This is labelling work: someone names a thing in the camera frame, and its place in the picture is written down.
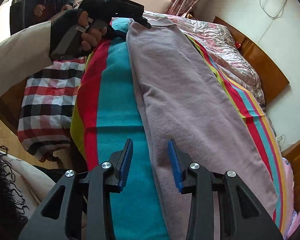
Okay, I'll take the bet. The white hanging cable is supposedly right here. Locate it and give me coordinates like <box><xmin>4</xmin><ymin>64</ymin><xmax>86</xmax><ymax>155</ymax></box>
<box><xmin>259</xmin><ymin>0</ymin><xmax>291</xmax><ymax>20</ymax></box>

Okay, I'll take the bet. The rainbow striped blanket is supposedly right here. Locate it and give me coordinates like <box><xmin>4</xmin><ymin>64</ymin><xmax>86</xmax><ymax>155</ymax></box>
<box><xmin>71</xmin><ymin>18</ymin><xmax>288</xmax><ymax>239</ymax></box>

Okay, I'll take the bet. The white sleeve left forearm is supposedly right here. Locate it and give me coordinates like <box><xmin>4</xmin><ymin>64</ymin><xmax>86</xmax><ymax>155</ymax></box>
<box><xmin>0</xmin><ymin>21</ymin><xmax>52</xmax><ymax>97</ymax></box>

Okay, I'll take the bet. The left wooden headboard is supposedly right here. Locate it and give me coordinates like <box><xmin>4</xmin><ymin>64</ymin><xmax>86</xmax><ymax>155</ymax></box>
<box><xmin>213</xmin><ymin>16</ymin><xmax>289</xmax><ymax>105</ymax></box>

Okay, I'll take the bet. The plaid bed sheet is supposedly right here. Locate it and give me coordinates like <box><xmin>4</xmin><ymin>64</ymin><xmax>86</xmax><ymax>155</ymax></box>
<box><xmin>17</xmin><ymin>57</ymin><xmax>85</xmax><ymax>162</ymax></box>

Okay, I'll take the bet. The bystander in dark clothes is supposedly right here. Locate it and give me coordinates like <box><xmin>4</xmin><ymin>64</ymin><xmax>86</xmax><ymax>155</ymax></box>
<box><xmin>10</xmin><ymin>0</ymin><xmax>75</xmax><ymax>35</ymax></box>

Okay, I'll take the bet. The pink bed sheet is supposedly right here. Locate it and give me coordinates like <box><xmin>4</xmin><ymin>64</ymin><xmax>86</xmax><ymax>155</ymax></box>
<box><xmin>282</xmin><ymin>157</ymin><xmax>300</xmax><ymax>239</ymax></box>

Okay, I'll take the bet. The pink floral quilt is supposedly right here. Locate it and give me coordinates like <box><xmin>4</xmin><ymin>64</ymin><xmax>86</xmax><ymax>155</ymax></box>
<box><xmin>143</xmin><ymin>11</ymin><xmax>266</xmax><ymax>109</ymax></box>

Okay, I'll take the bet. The person left hand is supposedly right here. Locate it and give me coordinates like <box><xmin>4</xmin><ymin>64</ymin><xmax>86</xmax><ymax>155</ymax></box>
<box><xmin>49</xmin><ymin>9</ymin><xmax>107</xmax><ymax>60</ymax></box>

